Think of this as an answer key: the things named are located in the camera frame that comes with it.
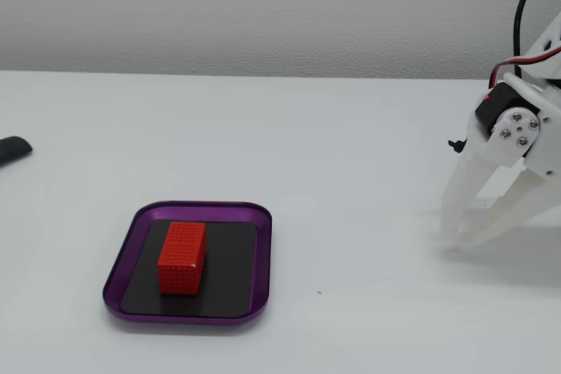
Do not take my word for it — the purple metal tray black pad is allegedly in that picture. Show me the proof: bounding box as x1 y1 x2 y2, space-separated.
102 200 273 327

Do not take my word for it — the red plastic cube block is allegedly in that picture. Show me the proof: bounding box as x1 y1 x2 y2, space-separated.
157 221 208 297

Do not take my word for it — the red white black servo wire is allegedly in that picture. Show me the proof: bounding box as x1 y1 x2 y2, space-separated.
487 46 561 91

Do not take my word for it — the black textured handle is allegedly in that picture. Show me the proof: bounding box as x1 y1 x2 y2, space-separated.
0 135 34 168

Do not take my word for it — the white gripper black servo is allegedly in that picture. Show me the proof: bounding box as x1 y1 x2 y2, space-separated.
439 71 561 251

